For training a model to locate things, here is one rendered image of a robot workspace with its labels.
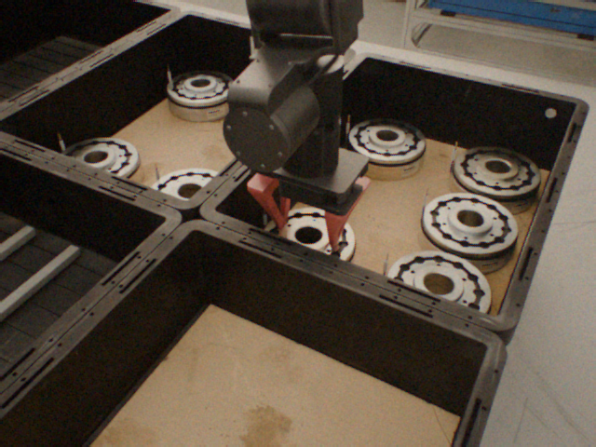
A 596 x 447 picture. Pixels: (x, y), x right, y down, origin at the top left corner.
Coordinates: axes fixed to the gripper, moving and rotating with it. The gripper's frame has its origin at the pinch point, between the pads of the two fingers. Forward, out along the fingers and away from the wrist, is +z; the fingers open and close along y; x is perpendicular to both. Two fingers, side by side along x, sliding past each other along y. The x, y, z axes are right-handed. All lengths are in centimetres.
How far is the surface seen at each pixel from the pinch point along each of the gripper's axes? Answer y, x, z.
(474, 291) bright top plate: 17.9, 0.8, 1.3
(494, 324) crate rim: 20.5, -8.7, -5.9
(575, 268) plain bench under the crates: 28.0, 27.1, 17.4
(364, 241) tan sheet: 4.7, 5.2, 4.1
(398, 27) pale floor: -74, 251, 88
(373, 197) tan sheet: 2.6, 13.1, 4.2
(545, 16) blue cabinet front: 0, 204, 52
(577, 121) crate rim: 21.6, 24.9, -5.7
